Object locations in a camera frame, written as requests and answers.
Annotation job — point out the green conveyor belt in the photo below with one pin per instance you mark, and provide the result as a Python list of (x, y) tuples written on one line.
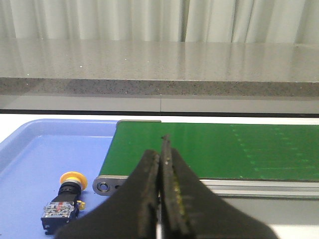
[(221, 150)]

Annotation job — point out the yellow mushroom push button switch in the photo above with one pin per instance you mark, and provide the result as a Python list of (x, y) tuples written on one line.
[(65, 207)]

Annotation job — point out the white pleated curtain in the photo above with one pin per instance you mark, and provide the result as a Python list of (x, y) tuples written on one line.
[(245, 21)]

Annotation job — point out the aluminium conveyor frame rail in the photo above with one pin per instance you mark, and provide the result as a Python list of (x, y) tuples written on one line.
[(106, 185)]

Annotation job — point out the blue plastic tray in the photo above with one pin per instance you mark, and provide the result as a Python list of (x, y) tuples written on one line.
[(33, 158)]

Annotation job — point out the grey stone counter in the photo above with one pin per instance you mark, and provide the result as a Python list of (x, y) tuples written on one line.
[(175, 78)]

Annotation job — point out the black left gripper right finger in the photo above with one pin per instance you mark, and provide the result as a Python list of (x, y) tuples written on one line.
[(192, 211)]

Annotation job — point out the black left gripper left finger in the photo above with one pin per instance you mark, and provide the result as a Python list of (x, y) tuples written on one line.
[(130, 213)]

